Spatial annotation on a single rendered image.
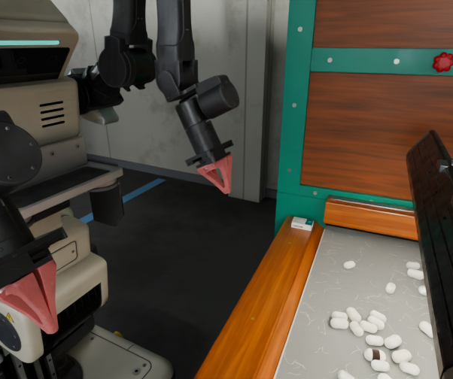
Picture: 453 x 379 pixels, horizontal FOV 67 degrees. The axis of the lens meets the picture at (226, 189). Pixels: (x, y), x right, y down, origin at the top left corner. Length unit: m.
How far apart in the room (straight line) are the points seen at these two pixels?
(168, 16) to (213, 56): 2.40
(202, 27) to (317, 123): 2.23
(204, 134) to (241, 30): 2.15
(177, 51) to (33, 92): 0.27
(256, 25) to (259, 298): 2.23
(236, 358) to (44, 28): 0.65
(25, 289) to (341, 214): 0.84
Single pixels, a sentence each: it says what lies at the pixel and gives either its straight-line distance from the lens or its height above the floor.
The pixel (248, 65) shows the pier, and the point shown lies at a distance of 2.78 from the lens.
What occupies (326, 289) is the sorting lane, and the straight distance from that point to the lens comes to 0.89.
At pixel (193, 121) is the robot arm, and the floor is 1.14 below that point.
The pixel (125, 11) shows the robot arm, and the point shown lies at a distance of 0.78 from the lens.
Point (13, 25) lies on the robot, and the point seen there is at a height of 1.31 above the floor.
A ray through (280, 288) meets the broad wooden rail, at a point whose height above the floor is 0.77.
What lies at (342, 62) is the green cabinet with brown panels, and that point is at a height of 1.23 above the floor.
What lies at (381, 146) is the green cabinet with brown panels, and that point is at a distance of 1.05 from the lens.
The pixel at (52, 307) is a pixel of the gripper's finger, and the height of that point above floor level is 1.02.
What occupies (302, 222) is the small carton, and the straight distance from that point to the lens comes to 1.06.
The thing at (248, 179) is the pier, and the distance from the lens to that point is 2.97.
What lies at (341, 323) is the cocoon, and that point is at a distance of 0.79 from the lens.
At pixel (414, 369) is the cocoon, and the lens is 0.76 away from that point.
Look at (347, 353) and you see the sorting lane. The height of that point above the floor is 0.74.
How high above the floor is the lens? 1.28
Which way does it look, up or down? 23 degrees down
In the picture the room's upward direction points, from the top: straight up
